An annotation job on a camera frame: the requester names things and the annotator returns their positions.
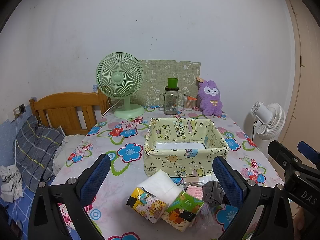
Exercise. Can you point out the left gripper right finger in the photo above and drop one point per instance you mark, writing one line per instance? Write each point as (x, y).
(275, 221)

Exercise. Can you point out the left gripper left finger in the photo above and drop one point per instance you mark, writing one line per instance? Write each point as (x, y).
(46, 221)

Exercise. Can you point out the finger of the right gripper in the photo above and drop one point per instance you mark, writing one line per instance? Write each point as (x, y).
(308, 152)
(288, 161)

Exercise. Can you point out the grey sock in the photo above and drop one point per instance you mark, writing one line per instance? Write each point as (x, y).
(213, 193)

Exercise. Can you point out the pink wet wipes pack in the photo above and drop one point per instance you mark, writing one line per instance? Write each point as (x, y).
(195, 191)

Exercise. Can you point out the white tissue pack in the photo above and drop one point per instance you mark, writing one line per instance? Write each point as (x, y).
(161, 186)

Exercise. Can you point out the yellow bear tissue pack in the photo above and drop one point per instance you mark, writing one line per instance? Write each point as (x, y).
(147, 205)

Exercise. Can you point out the clear plastic bag roll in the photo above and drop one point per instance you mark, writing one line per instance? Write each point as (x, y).
(205, 218)

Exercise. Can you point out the beige door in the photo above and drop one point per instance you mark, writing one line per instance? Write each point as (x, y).
(302, 120)

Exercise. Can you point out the white standing fan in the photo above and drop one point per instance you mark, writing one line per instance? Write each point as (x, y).
(269, 120)

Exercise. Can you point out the crumpled white grey cloth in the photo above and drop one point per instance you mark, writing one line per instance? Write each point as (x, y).
(11, 183)

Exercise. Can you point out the grey plaid pillow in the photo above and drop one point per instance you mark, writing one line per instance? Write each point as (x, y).
(34, 149)

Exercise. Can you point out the yellow cartoon fabric box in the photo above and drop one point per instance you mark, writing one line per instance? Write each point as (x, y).
(182, 147)

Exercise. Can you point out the purple plush bunny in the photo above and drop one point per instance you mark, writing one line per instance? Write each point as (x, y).
(209, 96)

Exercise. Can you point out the toothpick jar orange lid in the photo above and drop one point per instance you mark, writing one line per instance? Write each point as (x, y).
(189, 102)

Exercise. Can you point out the wooden bed headboard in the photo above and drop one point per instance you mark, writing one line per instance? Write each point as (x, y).
(74, 112)

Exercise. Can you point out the green plastic cup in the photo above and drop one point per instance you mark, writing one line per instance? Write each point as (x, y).
(172, 83)

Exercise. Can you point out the green patterned board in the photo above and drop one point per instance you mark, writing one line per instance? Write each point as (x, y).
(155, 79)

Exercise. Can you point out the green desk fan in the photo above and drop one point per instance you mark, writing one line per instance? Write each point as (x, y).
(120, 75)

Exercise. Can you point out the wall power socket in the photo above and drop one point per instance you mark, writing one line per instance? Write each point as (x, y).
(19, 110)

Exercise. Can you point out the glass jar with handle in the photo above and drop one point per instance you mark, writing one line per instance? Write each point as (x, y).
(168, 101)

